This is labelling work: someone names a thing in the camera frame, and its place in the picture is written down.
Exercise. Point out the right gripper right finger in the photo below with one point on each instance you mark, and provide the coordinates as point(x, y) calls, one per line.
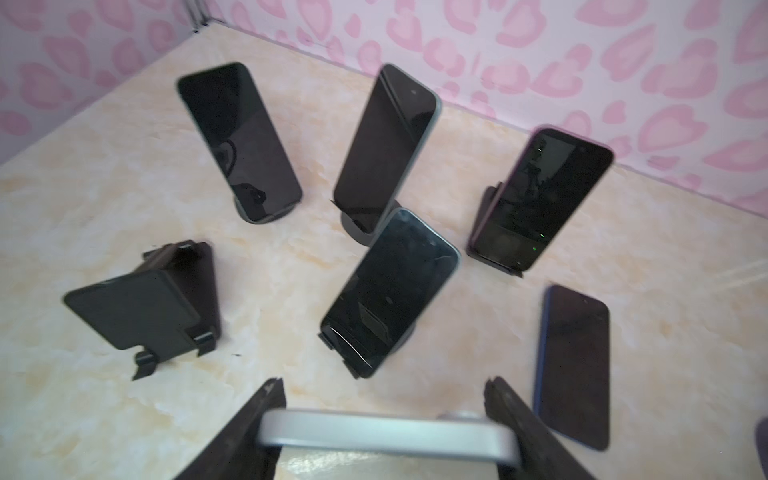
point(542, 456)

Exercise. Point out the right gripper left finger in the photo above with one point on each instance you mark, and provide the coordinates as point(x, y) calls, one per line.
point(235, 453)

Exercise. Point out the blue phone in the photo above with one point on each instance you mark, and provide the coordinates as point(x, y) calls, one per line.
point(572, 383)

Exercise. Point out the silver phone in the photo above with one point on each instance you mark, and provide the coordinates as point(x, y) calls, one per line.
point(323, 444)

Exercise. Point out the black folding stand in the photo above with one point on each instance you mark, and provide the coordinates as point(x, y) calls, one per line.
point(168, 306)
point(489, 243)

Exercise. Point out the round stand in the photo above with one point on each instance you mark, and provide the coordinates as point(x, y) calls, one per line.
point(356, 232)
point(761, 442)
point(405, 342)
point(259, 216)

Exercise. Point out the centre green phone on stand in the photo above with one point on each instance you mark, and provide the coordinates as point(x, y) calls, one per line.
point(404, 269)

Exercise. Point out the purple phone on folding stand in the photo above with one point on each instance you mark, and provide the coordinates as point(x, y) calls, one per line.
point(555, 173)

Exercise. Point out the back left phone on stand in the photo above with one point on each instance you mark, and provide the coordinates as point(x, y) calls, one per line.
point(232, 118)

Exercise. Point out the back middle green phone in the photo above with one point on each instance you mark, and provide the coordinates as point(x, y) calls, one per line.
point(398, 118)

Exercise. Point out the left aluminium corner post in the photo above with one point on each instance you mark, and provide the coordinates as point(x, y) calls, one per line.
point(197, 13)

